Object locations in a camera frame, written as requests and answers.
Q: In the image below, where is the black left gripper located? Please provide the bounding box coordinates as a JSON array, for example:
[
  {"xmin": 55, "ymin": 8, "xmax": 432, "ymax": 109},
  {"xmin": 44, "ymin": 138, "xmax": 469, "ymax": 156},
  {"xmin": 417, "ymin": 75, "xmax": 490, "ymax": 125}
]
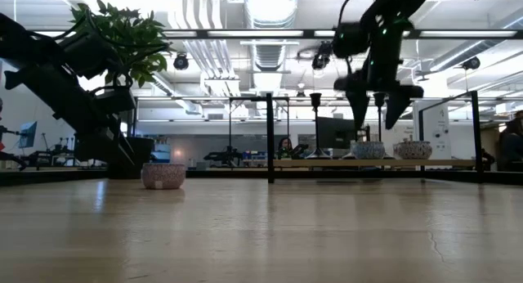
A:
[{"xmin": 75, "ymin": 125, "xmax": 140, "ymax": 169}]

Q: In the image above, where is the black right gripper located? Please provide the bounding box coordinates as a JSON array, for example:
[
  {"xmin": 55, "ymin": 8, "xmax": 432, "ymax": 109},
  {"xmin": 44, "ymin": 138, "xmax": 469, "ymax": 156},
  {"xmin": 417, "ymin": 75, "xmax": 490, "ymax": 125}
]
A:
[{"xmin": 333, "ymin": 70, "xmax": 425, "ymax": 131}]

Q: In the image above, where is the black metal candlestick holder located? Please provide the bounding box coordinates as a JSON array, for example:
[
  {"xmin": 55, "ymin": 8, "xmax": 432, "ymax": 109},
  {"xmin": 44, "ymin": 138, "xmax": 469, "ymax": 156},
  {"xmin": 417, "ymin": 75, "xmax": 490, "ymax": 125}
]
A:
[
  {"xmin": 372, "ymin": 92, "xmax": 396, "ymax": 160},
  {"xmin": 305, "ymin": 92, "xmax": 333, "ymax": 160}
]

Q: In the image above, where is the blue patterned candle tin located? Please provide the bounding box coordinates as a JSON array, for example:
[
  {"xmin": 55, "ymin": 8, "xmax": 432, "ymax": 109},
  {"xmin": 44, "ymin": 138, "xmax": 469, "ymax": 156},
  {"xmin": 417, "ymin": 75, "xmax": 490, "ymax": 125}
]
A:
[{"xmin": 351, "ymin": 141, "xmax": 387, "ymax": 160}]

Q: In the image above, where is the pink patterned candle tin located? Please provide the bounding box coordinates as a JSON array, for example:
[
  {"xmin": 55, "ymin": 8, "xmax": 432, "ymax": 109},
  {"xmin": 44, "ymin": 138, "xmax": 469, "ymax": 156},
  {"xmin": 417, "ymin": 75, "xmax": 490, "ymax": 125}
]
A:
[{"xmin": 141, "ymin": 163, "xmax": 187, "ymax": 191}]

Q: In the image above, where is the black plant pot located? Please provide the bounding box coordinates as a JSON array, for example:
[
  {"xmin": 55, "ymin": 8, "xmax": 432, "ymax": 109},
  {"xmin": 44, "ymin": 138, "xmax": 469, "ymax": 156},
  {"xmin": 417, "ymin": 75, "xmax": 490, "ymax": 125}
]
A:
[{"xmin": 122, "ymin": 136, "xmax": 155, "ymax": 180}]

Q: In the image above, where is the blue white bin stack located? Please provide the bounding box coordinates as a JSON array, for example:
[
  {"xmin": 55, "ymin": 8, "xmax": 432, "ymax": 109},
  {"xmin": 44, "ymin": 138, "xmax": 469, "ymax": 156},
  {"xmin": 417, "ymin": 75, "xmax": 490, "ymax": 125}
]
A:
[{"xmin": 150, "ymin": 141, "xmax": 171, "ymax": 164}]

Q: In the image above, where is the black computer monitor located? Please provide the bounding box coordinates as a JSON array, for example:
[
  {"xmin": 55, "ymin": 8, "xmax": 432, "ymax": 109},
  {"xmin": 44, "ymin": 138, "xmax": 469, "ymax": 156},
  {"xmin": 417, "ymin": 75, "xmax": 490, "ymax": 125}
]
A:
[{"xmin": 318, "ymin": 116, "xmax": 356, "ymax": 150}]

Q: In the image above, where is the white pillar with signs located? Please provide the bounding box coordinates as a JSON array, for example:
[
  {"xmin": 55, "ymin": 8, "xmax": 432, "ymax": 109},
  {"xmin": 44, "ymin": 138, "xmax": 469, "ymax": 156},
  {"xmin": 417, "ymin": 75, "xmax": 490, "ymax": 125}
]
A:
[{"xmin": 412, "ymin": 101, "xmax": 453, "ymax": 160}]

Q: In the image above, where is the blue lit monitor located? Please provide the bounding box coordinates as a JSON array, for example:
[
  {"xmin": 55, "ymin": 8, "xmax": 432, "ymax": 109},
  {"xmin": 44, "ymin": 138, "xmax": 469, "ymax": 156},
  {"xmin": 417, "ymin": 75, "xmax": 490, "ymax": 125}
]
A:
[{"xmin": 18, "ymin": 120, "xmax": 38, "ymax": 149}]

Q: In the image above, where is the person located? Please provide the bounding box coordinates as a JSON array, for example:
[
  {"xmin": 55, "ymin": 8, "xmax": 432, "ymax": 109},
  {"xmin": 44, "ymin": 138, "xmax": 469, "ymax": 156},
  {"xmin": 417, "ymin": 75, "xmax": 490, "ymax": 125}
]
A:
[
  {"xmin": 276, "ymin": 137, "xmax": 293, "ymax": 160},
  {"xmin": 498, "ymin": 110, "xmax": 523, "ymax": 173}
]

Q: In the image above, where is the green leafy plant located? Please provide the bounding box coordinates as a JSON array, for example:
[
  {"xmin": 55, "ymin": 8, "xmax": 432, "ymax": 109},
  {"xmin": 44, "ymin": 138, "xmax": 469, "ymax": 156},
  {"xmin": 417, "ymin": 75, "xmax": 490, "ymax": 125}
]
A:
[{"xmin": 69, "ymin": 0, "xmax": 175, "ymax": 90}]

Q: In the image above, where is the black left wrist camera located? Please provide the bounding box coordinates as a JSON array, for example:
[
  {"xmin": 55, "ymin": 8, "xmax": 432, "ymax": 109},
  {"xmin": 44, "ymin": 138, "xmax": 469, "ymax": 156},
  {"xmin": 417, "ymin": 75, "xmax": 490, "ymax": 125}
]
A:
[{"xmin": 94, "ymin": 86, "xmax": 136, "ymax": 114}]

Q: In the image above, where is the black overhead rig frame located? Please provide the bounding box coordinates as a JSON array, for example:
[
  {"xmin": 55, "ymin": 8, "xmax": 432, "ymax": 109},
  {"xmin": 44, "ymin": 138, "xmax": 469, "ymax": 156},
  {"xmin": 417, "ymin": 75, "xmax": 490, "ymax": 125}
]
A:
[{"xmin": 163, "ymin": 28, "xmax": 523, "ymax": 40}]

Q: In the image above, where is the black frame wooden shelf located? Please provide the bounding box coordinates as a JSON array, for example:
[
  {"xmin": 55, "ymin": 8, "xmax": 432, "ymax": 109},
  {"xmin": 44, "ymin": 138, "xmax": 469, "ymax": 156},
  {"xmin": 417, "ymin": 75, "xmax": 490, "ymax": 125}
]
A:
[{"xmin": 266, "ymin": 90, "xmax": 487, "ymax": 184}]

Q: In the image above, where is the background black metal frame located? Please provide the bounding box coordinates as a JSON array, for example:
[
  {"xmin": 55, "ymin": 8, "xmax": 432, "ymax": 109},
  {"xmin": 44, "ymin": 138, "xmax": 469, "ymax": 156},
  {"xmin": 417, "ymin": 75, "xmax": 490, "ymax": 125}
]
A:
[{"xmin": 132, "ymin": 95, "xmax": 291, "ymax": 165}]

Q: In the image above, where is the round ventilation duct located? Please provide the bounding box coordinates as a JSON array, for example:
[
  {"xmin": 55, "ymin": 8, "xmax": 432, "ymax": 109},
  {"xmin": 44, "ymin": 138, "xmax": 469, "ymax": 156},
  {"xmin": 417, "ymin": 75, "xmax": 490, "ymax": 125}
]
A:
[{"xmin": 244, "ymin": 0, "xmax": 301, "ymax": 29}]

